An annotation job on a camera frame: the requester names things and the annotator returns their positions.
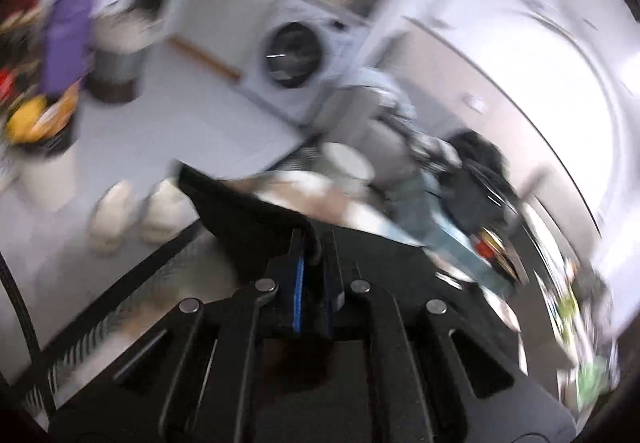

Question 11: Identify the checkered blanket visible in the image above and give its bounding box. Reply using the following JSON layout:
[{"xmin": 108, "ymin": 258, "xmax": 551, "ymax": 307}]
[{"xmin": 240, "ymin": 170, "xmax": 521, "ymax": 304}]

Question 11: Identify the purple bag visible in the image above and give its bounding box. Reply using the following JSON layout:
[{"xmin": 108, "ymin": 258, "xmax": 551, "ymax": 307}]
[{"xmin": 39, "ymin": 0, "xmax": 100, "ymax": 97}]

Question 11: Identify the black cable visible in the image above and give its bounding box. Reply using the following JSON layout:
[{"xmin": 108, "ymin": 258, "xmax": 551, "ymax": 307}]
[{"xmin": 0, "ymin": 250, "xmax": 57, "ymax": 420}]

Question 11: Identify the woven laundry basket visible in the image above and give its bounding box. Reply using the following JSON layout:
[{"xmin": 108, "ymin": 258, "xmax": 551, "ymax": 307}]
[{"xmin": 89, "ymin": 6, "xmax": 152, "ymax": 105}]

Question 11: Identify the shoe rack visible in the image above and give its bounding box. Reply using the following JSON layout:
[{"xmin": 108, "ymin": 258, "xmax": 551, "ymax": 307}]
[{"xmin": 0, "ymin": 0, "xmax": 51, "ymax": 84}]

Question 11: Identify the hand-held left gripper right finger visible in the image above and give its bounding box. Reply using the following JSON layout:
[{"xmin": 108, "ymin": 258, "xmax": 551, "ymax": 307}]
[{"xmin": 320, "ymin": 232, "xmax": 576, "ymax": 443}]

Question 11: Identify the white trash bin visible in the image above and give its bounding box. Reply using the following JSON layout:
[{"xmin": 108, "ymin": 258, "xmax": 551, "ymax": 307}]
[{"xmin": 4, "ymin": 83, "xmax": 84, "ymax": 214}]

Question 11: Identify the light blue cloth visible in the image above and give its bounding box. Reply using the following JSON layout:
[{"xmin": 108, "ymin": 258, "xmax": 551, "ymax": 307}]
[{"xmin": 344, "ymin": 67, "xmax": 417, "ymax": 124}]

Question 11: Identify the white washing machine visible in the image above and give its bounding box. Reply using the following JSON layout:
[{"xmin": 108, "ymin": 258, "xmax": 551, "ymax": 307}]
[{"xmin": 240, "ymin": 0, "xmax": 367, "ymax": 125}]

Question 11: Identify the grey sofa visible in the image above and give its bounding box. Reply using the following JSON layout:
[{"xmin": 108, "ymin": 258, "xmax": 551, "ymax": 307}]
[{"xmin": 325, "ymin": 73, "xmax": 418, "ymax": 194}]

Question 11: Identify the black jacket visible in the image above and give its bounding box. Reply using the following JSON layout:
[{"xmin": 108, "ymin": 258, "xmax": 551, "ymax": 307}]
[{"xmin": 444, "ymin": 130, "xmax": 522, "ymax": 235}]

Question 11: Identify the beige slipper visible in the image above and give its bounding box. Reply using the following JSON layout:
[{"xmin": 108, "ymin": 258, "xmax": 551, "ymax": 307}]
[
  {"xmin": 89, "ymin": 182, "xmax": 137, "ymax": 255},
  {"xmin": 140, "ymin": 179, "xmax": 195, "ymax": 245}
]

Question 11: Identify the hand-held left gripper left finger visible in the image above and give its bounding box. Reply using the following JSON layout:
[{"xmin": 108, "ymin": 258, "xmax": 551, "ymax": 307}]
[{"xmin": 55, "ymin": 229, "xmax": 307, "ymax": 443}]

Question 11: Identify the black knit sweater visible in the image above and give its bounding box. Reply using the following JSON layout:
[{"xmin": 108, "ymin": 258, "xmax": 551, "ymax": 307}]
[{"xmin": 176, "ymin": 163, "xmax": 491, "ymax": 339}]

